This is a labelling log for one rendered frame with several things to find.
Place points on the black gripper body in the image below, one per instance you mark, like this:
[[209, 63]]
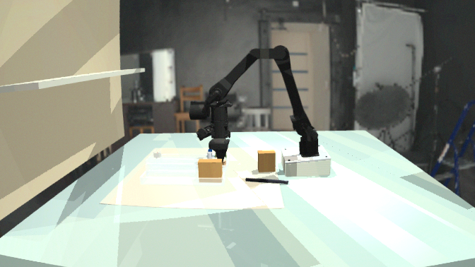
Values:
[[221, 133]]

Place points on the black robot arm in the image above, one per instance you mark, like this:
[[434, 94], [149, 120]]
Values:
[[308, 144]]

